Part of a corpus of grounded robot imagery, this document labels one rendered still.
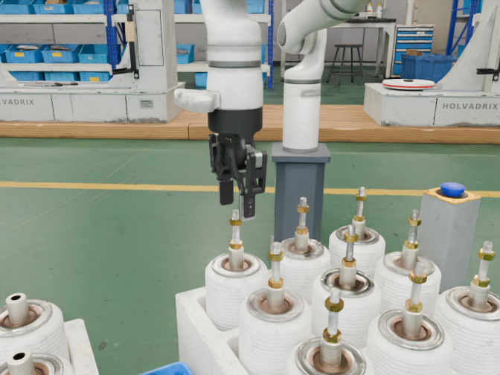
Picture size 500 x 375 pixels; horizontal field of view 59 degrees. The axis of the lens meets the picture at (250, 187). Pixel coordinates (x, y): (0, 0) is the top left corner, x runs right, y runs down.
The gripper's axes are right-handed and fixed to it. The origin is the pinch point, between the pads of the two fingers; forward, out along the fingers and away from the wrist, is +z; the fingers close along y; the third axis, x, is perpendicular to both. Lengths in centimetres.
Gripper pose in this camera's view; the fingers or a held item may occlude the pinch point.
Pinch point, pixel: (236, 203)
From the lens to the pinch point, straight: 64.5
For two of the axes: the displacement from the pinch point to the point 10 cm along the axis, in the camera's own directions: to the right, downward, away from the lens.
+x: -8.8, 1.5, -4.4
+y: -4.7, -2.9, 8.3
